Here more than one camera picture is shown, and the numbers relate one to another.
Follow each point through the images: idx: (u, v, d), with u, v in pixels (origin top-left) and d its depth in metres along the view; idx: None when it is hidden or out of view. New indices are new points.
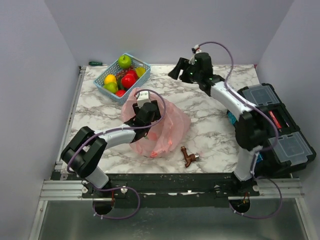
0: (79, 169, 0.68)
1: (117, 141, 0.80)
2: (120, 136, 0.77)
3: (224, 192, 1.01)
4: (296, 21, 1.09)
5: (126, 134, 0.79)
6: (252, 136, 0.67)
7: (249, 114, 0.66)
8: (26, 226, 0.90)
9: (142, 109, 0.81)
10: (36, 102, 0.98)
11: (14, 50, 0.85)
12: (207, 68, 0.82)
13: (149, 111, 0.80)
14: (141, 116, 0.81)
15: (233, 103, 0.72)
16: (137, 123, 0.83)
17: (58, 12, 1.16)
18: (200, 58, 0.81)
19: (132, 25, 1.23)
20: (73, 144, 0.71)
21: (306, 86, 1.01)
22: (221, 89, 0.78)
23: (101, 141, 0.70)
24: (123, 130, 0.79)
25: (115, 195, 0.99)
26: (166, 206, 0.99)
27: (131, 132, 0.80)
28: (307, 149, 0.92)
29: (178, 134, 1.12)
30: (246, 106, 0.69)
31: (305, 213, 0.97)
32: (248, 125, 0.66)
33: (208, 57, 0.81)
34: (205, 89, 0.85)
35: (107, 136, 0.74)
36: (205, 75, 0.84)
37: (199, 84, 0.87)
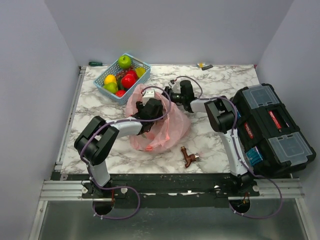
0: (93, 156, 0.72)
1: (125, 131, 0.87)
2: (128, 125, 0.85)
3: (224, 192, 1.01)
4: (295, 22, 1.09)
5: (133, 125, 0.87)
6: (218, 118, 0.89)
7: (211, 104, 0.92)
8: (26, 227, 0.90)
9: (148, 104, 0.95)
10: (36, 103, 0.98)
11: (13, 51, 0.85)
12: (189, 93, 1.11)
13: (155, 105, 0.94)
14: (147, 110, 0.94)
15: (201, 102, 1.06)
16: (143, 117, 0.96)
17: (58, 12, 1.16)
18: (183, 86, 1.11)
19: (132, 25, 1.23)
20: (86, 133, 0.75)
21: (306, 86, 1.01)
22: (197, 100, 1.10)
23: (114, 129, 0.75)
24: (131, 121, 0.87)
25: (115, 195, 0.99)
26: (166, 206, 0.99)
27: (137, 124, 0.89)
28: (306, 149, 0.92)
29: (177, 133, 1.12)
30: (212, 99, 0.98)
31: (305, 213, 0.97)
32: (212, 109, 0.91)
33: (189, 85, 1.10)
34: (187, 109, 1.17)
35: (117, 125, 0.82)
36: (188, 98, 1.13)
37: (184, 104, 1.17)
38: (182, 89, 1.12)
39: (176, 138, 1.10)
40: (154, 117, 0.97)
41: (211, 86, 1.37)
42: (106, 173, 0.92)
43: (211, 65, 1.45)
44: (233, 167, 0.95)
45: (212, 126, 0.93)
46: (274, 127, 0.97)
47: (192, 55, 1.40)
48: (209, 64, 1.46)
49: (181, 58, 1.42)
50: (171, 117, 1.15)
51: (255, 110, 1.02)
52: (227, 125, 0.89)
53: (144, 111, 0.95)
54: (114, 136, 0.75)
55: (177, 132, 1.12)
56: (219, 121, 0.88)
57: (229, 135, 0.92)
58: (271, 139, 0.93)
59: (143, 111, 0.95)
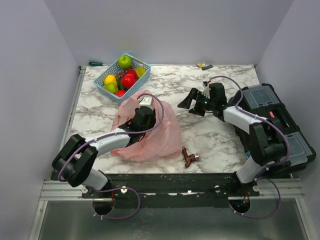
0: (71, 178, 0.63)
1: (110, 147, 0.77)
2: (114, 140, 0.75)
3: (224, 192, 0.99)
4: (295, 22, 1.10)
5: (120, 138, 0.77)
6: (266, 149, 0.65)
7: (258, 127, 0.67)
8: (26, 227, 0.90)
9: (138, 113, 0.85)
10: (36, 103, 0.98)
11: (13, 50, 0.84)
12: (219, 96, 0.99)
13: (145, 114, 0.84)
14: (137, 119, 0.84)
15: (246, 120, 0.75)
16: (132, 129, 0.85)
17: (58, 12, 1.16)
18: (213, 87, 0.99)
19: (132, 25, 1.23)
20: (64, 153, 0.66)
21: (306, 87, 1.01)
22: (233, 110, 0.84)
23: (93, 149, 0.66)
24: (116, 135, 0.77)
25: (115, 195, 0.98)
26: (166, 206, 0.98)
27: (125, 136, 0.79)
28: (307, 149, 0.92)
29: (153, 150, 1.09)
30: (256, 119, 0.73)
31: (305, 214, 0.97)
32: (259, 135, 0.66)
33: (221, 87, 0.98)
34: (218, 115, 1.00)
35: (98, 143, 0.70)
36: (219, 103, 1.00)
37: (214, 110, 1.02)
38: (212, 91, 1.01)
39: (148, 155, 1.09)
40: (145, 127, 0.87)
41: None
42: (103, 175, 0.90)
43: (211, 65, 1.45)
44: (242, 176, 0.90)
45: (253, 156, 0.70)
46: None
47: (193, 55, 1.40)
48: (209, 64, 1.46)
49: (181, 58, 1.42)
50: (159, 131, 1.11)
51: (255, 110, 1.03)
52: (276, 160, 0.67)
53: (134, 122, 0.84)
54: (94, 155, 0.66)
55: (154, 149, 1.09)
56: (266, 152, 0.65)
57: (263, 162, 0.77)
58: None
59: (133, 120, 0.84)
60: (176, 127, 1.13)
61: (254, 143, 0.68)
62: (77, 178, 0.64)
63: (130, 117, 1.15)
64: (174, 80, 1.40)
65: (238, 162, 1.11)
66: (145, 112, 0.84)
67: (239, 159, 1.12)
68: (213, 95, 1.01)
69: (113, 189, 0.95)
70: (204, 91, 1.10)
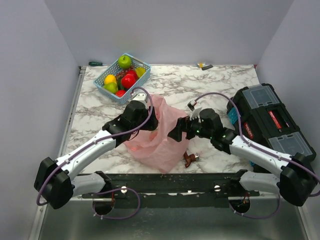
0: (51, 203, 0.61)
1: (96, 156, 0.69)
2: (94, 151, 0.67)
3: (224, 192, 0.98)
4: (296, 22, 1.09)
5: (102, 146, 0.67)
6: (301, 194, 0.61)
7: (290, 170, 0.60)
8: (26, 227, 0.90)
9: (128, 108, 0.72)
10: (36, 103, 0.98)
11: (13, 50, 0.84)
12: (218, 126, 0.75)
13: (136, 109, 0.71)
14: (126, 115, 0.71)
15: (264, 159, 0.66)
16: (119, 128, 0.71)
17: (58, 12, 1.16)
18: (207, 117, 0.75)
19: (132, 25, 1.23)
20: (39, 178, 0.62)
21: (306, 87, 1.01)
22: (242, 144, 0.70)
23: (65, 175, 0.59)
24: (96, 143, 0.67)
25: (115, 195, 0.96)
26: (166, 206, 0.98)
27: (110, 141, 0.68)
28: (306, 149, 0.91)
29: (145, 151, 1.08)
30: (281, 159, 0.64)
31: (305, 213, 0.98)
32: (294, 183, 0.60)
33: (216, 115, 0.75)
34: (222, 148, 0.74)
35: (72, 164, 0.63)
36: (218, 134, 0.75)
37: (213, 143, 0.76)
38: (205, 121, 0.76)
39: (140, 154, 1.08)
40: (137, 124, 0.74)
41: (211, 86, 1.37)
42: (98, 180, 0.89)
43: (211, 65, 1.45)
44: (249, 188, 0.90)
45: (281, 193, 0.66)
46: (274, 127, 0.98)
47: (193, 55, 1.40)
48: (209, 64, 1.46)
49: (181, 58, 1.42)
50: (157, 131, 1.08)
51: (255, 110, 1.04)
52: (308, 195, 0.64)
53: (124, 118, 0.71)
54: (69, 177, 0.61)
55: (148, 150, 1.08)
56: (300, 197, 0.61)
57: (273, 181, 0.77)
58: (271, 139, 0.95)
59: (122, 116, 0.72)
60: (175, 150, 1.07)
61: (285, 186, 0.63)
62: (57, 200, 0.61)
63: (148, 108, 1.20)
64: (174, 80, 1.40)
65: (238, 162, 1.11)
66: (135, 107, 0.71)
67: (239, 159, 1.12)
68: (207, 126, 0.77)
69: (114, 191, 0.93)
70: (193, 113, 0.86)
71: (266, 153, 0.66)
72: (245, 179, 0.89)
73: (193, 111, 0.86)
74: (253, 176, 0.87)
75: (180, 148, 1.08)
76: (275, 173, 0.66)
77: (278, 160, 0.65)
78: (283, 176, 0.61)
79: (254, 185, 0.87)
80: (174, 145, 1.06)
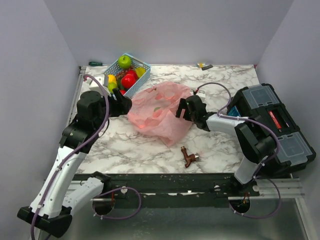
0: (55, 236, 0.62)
1: (71, 176, 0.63)
2: (64, 176, 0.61)
3: (224, 192, 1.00)
4: (295, 22, 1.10)
5: (68, 168, 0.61)
6: (257, 146, 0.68)
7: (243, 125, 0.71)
8: (26, 227, 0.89)
9: (79, 105, 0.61)
10: (36, 103, 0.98)
11: (13, 50, 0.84)
12: (199, 108, 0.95)
13: (89, 104, 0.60)
14: (83, 114, 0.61)
15: (228, 124, 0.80)
16: (79, 131, 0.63)
17: (58, 12, 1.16)
18: (191, 101, 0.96)
19: (132, 25, 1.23)
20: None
21: (306, 86, 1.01)
22: (215, 118, 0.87)
23: (45, 220, 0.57)
24: (60, 169, 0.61)
25: (115, 195, 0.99)
26: (166, 206, 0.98)
27: (75, 157, 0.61)
28: (307, 149, 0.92)
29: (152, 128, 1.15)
30: (239, 120, 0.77)
31: (305, 214, 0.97)
32: (248, 135, 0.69)
33: (198, 99, 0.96)
34: (202, 127, 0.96)
35: (47, 204, 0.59)
36: (200, 115, 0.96)
37: (197, 123, 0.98)
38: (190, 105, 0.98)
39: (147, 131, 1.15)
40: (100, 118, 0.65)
41: (211, 86, 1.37)
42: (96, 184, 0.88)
43: (211, 65, 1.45)
44: (243, 178, 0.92)
45: (246, 156, 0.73)
46: (274, 127, 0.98)
47: (193, 55, 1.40)
48: (209, 64, 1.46)
49: (181, 58, 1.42)
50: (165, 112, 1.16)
51: (255, 110, 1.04)
52: (268, 153, 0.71)
53: (81, 117, 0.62)
54: (52, 218, 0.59)
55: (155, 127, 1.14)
56: (257, 148, 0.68)
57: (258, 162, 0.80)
58: None
59: (79, 116, 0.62)
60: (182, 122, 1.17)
61: (244, 144, 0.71)
62: (59, 233, 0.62)
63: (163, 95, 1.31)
64: (174, 80, 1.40)
65: (238, 162, 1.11)
66: (88, 102, 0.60)
67: (239, 159, 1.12)
68: (192, 108, 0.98)
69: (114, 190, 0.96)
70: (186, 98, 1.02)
71: (230, 119, 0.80)
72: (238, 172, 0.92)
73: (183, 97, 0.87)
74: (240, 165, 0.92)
75: (184, 123, 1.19)
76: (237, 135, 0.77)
77: (237, 121, 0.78)
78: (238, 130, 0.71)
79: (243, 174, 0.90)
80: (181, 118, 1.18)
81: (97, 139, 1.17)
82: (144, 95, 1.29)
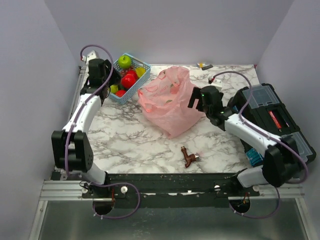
0: (81, 166, 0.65)
1: (91, 115, 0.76)
2: (89, 109, 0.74)
3: (224, 192, 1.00)
4: (295, 22, 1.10)
5: (92, 104, 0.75)
6: (282, 174, 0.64)
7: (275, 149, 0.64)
8: (26, 227, 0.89)
9: (90, 67, 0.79)
10: (36, 103, 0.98)
11: (13, 50, 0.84)
12: (216, 102, 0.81)
13: (98, 64, 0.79)
14: (94, 74, 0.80)
15: (254, 137, 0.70)
16: (95, 87, 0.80)
17: (58, 12, 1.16)
18: (207, 93, 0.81)
19: (132, 25, 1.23)
20: (58, 152, 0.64)
21: (306, 86, 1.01)
22: (237, 122, 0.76)
23: (80, 134, 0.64)
24: (86, 104, 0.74)
25: (115, 195, 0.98)
26: (166, 206, 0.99)
27: (96, 98, 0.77)
28: (307, 149, 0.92)
29: (157, 116, 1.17)
30: (269, 139, 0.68)
31: (306, 214, 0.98)
32: (277, 162, 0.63)
33: (215, 91, 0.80)
34: (217, 123, 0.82)
35: (79, 124, 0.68)
36: (215, 109, 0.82)
37: (211, 119, 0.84)
38: (205, 97, 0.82)
39: (153, 117, 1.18)
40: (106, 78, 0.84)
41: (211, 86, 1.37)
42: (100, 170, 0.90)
43: (211, 65, 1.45)
44: (245, 182, 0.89)
45: (265, 175, 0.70)
46: (274, 127, 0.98)
47: (193, 55, 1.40)
48: (209, 64, 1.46)
49: (181, 58, 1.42)
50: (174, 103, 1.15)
51: (255, 110, 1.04)
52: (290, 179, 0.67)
53: (92, 78, 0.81)
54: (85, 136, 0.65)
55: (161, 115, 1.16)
56: (281, 177, 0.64)
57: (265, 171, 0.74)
58: None
59: (90, 76, 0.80)
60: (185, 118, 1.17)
61: (268, 167, 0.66)
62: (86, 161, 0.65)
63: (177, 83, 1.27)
64: None
65: (238, 162, 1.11)
66: (97, 63, 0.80)
67: (239, 159, 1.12)
68: (207, 100, 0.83)
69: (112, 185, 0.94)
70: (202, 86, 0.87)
71: (257, 133, 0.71)
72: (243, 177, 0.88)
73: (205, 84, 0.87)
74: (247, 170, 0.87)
75: (190, 118, 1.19)
76: (262, 153, 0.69)
77: (267, 139, 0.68)
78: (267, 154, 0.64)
79: (248, 180, 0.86)
80: (186, 113, 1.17)
81: (97, 139, 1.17)
82: (157, 83, 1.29)
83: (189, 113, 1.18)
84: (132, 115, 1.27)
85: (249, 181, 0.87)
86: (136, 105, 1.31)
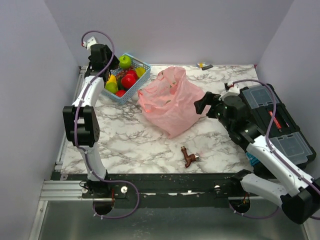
0: (89, 139, 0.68)
1: (96, 95, 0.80)
2: (95, 89, 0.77)
3: (224, 192, 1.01)
4: (295, 22, 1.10)
5: (96, 84, 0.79)
6: (306, 215, 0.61)
7: (306, 193, 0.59)
8: (26, 227, 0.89)
9: (92, 51, 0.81)
10: (36, 103, 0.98)
11: (13, 50, 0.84)
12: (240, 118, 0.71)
13: (100, 48, 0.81)
14: (96, 58, 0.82)
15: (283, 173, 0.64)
16: (97, 69, 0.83)
17: (58, 12, 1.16)
18: (232, 108, 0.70)
19: (132, 25, 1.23)
20: (68, 125, 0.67)
21: (306, 86, 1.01)
22: (264, 148, 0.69)
23: (88, 107, 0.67)
24: (91, 84, 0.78)
25: (115, 195, 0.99)
26: (166, 206, 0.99)
27: (99, 79, 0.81)
28: (307, 149, 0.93)
29: (157, 117, 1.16)
30: (301, 179, 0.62)
31: None
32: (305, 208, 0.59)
33: (242, 106, 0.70)
34: (239, 141, 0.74)
35: (87, 100, 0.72)
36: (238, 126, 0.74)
37: (232, 135, 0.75)
38: (229, 111, 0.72)
39: (153, 118, 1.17)
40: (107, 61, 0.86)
41: (211, 86, 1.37)
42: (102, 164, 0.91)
43: (211, 65, 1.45)
44: (248, 189, 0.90)
45: (284, 207, 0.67)
46: (274, 127, 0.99)
47: (193, 55, 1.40)
48: (209, 64, 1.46)
49: (181, 58, 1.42)
50: (172, 103, 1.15)
51: (255, 110, 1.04)
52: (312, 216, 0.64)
53: (95, 62, 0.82)
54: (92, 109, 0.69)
55: (160, 116, 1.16)
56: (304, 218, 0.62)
57: (278, 192, 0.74)
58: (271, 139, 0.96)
59: (93, 61, 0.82)
60: (184, 118, 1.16)
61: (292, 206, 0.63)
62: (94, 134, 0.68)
63: (175, 83, 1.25)
64: None
65: (238, 162, 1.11)
66: (99, 47, 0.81)
67: (239, 159, 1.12)
68: (230, 114, 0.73)
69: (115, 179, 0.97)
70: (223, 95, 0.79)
71: (288, 168, 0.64)
72: (249, 187, 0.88)
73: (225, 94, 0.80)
74: (255, 180, 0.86)
75: (189, 118, 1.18)
76: (288, 189, 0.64)
77: (298, 178, 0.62)
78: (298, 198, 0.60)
79: (254, 190, 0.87)
80: (185, 113, 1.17)
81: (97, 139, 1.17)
82: (157, 83, 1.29)
83: (188, 113, 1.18)
84: (132, 115, 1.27)
85: (254, 191, 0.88)
86: (136, 105, 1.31)
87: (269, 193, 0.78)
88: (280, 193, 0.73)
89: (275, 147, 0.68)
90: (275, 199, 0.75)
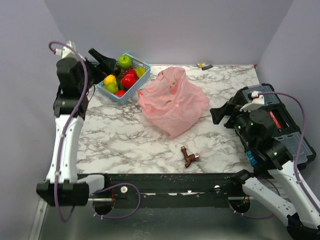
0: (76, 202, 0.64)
1: (75, 143, 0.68)
2: (71, 140, 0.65)
3: (224, 192, 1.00)
4: (295, 22, 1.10)
5: (72, 132, 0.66)
6: None
7: None
8: (26, 227, 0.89)
9: (59, 74, 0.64)
10: (36, 103, 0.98)
11: (14, 51, 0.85)
12: (267, 136, 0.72)
13: (71, 69, 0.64)
14: (67, 83, 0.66)
15: (306, 207, 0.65)
16: (70, 99, 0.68)
17: (58, 12, 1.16)
18: (260, 125, 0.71)
19: (132, 25, 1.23)
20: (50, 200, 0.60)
21: (306, 86, 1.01)
22: (290, 178, 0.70)
23: (68, 185, 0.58)
24: (64, 136, 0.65)
25: (115, 195, 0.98)
26: (166, 206, 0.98)
27: (75, 121, 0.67)
28: (306, 149, 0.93)
29: (156, 116, 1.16)
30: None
31: None
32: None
33: (271, 125, 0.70)
34: (264, 161, 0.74)
35: (64, 169, 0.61)
36: (265, 146, 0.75)
37: (257, 154, 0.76)
38: (256, 127, 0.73)
39: (153, 118, 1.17)
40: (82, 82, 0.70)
41: (211, 86, 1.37)
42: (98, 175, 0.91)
43: (211, 65, 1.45)
44: (249, 194, 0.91)
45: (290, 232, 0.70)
46: None
47: (193, 55, 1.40)
48: (209, 64, 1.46)
49: (181, 58, 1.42)
50: (172, 103, 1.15)
51: None
52: None
53: (66, 86, 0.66)
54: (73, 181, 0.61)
55: (160, 116, 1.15)
56: None
57: (283, 206, 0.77)
58: None
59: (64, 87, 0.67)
60: (184, 118, 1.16)
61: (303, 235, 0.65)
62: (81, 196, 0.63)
63: (176, 82, 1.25)
64: None
65: (238, 162, 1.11)
66: (68, 67, 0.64)
67: (239, 159, 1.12)
68: (257, 131, 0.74)
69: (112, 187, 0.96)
70: (246, 107, 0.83)
71: (311, 203, 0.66)
72: (253, 194, 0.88)
73: (247, 105, 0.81)
74: (260, 188, 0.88)
75: (190, 118, 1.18)
76: (305, 222, 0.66)
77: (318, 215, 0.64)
78: (311, 230, 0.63)
79: (255, 197, 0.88)
80: (185, 113, 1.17)
81: (97, 139, 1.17)
82: (157, 83, 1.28)
83: (188, 113, 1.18)
84: (132, 115, 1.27)
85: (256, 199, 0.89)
86: (136, 105, 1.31)
87: (273, 207, 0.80)
88: (287, 212, 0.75)
89: (302, 180, 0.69)
90: (280, 216, 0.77)
